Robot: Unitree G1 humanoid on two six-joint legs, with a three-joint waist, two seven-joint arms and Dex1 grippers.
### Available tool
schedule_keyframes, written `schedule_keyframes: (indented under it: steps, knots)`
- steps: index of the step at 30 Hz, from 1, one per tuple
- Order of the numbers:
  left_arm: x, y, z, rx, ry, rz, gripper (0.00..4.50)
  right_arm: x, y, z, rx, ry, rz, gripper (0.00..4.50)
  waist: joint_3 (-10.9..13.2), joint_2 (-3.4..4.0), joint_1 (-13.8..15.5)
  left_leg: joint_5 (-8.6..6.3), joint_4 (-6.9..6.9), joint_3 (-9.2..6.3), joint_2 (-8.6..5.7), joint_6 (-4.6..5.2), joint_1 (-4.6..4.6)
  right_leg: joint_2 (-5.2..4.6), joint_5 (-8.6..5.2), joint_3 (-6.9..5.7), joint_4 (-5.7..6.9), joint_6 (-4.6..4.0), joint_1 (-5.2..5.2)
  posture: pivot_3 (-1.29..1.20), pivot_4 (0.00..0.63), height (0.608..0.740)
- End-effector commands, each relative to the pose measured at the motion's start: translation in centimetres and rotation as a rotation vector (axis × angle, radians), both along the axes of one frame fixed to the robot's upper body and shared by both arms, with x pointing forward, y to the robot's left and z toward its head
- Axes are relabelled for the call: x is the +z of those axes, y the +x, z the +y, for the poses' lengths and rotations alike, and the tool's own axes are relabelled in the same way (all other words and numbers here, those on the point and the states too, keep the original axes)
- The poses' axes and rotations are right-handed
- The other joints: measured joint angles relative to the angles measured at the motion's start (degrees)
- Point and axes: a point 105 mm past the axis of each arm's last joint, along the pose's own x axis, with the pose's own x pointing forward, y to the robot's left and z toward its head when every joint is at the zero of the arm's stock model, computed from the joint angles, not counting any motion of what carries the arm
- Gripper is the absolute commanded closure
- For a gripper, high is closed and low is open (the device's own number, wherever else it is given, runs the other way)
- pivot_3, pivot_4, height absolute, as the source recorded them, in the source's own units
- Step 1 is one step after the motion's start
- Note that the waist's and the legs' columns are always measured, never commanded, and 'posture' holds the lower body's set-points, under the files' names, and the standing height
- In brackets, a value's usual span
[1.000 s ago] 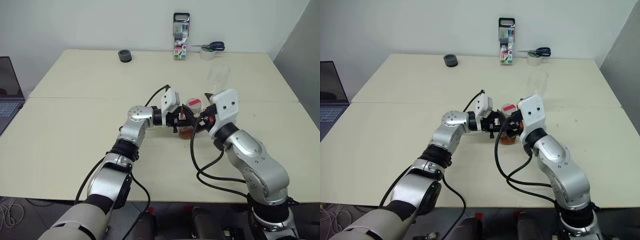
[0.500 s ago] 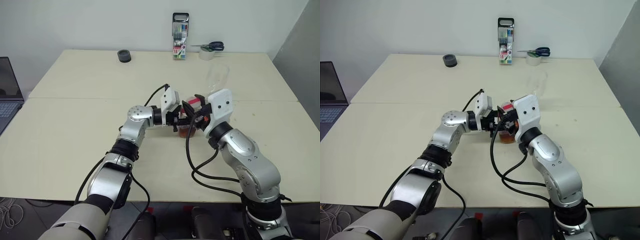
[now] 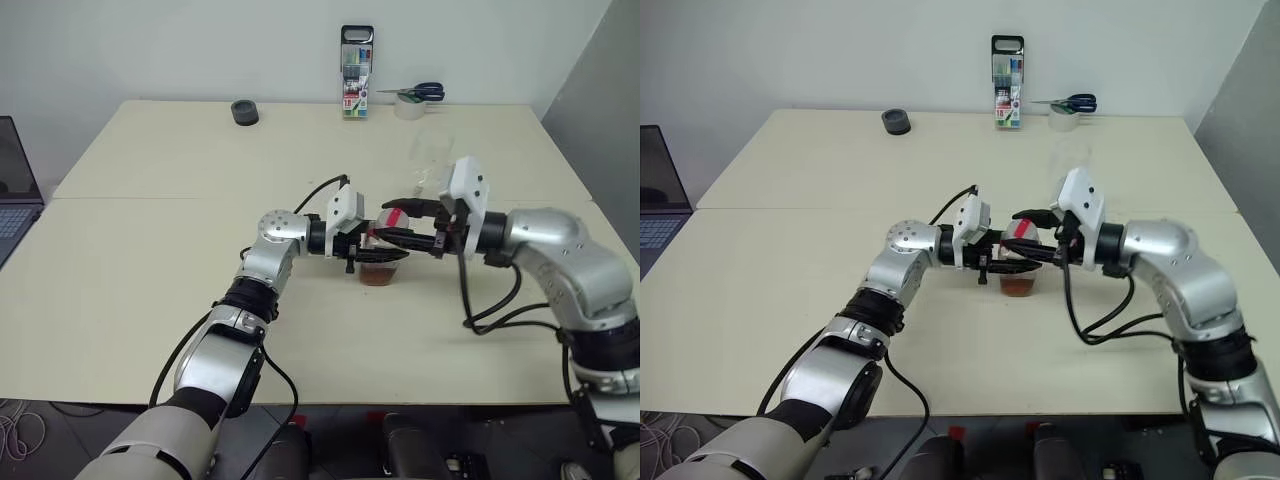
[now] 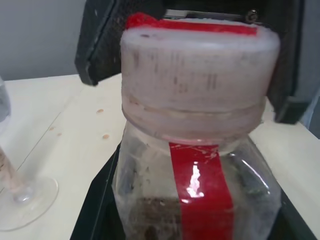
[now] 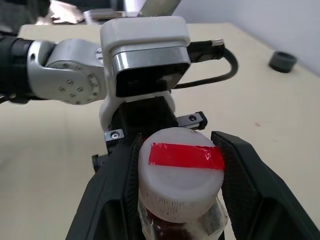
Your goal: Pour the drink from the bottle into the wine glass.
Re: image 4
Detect clear plastic bottle red tape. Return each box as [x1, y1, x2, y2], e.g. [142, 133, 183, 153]
[109, 117, 286, 240]

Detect white bottle cap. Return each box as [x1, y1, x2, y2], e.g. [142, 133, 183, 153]
[119, 11, 282, 141]

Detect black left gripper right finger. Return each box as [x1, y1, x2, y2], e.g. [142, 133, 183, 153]
[276, 185, 320, 240]

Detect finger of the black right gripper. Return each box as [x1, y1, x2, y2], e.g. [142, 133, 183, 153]
[256, 0, 320, 125]
[74, 0, 169, 88]

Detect clear wine glass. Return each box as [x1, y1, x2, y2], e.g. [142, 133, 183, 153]
[0, 74, 60, 225]

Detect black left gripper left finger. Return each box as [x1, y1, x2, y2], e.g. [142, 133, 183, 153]
[71, 144, 121, 240]

